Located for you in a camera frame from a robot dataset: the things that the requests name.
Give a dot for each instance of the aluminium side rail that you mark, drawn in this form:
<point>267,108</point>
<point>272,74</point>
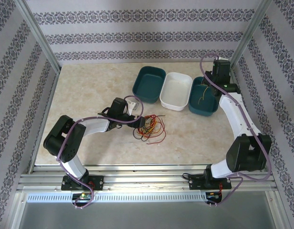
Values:
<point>42,124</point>

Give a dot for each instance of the grey metal sheet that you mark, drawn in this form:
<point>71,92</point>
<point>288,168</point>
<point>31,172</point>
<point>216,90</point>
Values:
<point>147,217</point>

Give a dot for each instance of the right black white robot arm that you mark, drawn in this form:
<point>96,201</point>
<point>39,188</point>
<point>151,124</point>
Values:
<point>235,114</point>

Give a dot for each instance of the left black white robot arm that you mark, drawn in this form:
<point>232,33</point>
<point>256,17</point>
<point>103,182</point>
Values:
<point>94,124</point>

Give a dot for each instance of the small circuit board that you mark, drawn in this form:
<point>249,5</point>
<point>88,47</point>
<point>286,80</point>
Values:
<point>212,194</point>
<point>83,196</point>

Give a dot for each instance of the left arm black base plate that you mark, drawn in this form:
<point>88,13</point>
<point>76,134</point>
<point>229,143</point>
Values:
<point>99,183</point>

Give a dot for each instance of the teal plastic bin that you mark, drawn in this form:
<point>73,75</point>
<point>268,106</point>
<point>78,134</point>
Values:
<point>149,83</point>
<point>202,107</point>

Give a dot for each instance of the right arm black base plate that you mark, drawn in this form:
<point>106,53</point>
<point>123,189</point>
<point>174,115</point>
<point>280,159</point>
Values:
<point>197,184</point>

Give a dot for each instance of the aluminium mounting rail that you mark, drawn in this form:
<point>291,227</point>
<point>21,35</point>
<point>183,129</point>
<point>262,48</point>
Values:
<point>147,181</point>

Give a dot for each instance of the white plastic bin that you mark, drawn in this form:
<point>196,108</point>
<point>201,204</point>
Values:
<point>176,90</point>

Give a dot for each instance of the aluminium frame post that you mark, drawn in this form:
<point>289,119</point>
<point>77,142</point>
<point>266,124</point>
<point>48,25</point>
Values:
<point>247,35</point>
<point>39,35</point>

